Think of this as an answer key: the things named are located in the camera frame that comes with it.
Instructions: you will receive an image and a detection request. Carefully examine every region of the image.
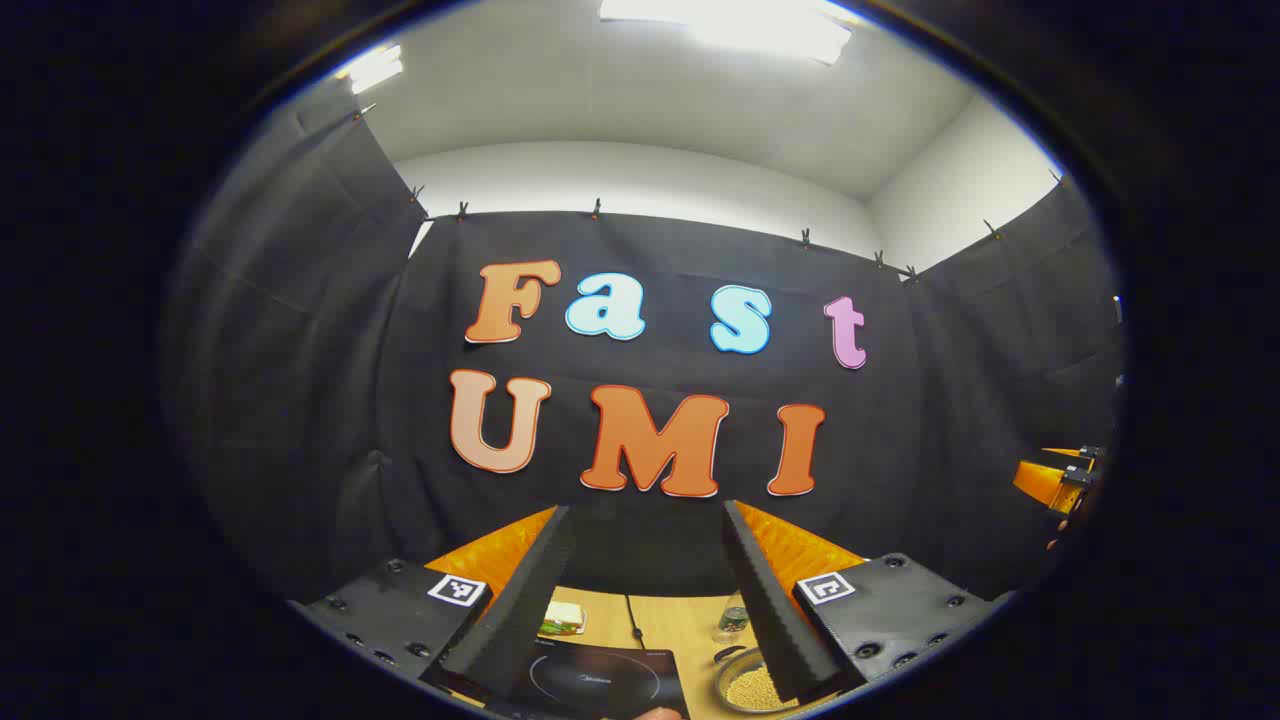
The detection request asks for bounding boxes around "pile of yellow soybeans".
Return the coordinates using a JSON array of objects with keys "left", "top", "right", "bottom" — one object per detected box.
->
[{"left": 725, "top": 665, "right": 796, "bottom": 713}]

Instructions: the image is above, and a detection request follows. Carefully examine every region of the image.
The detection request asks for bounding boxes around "small ceiling light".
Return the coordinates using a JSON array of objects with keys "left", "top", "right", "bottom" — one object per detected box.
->
[{"left": 335, "top": 43, "right": 404, "bottom": 96}]

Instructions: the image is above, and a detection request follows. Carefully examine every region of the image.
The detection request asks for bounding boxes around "stainless steel pot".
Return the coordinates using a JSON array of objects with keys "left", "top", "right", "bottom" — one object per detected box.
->
[{"left": 713, "top": 645, "right": 801, "bottom": 715}]

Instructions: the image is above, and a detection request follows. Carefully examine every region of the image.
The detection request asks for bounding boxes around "black induction cooktop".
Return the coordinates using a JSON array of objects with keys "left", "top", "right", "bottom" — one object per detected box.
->
[{"left": 500, "top": 640, "right": 691, "bottom": 720}]

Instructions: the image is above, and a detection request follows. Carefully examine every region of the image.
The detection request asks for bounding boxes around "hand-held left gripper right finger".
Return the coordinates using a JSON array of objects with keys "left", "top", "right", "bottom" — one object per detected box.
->
[{"left": 722, "top": 499, "right": 1001, "bottom": 706}]

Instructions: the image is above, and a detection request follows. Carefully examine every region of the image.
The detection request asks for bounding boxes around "clear plastic water bottle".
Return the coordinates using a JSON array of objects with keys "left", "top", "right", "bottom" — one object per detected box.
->
[{"left": 712, "top": 590, "right": 751, "bottom": 643}]

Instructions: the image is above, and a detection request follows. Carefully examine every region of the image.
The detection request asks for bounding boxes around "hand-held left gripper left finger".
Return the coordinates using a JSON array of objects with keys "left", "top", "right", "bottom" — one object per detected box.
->
[{"left": 290, "top": 505, "right": 579, "bottom": 706}]

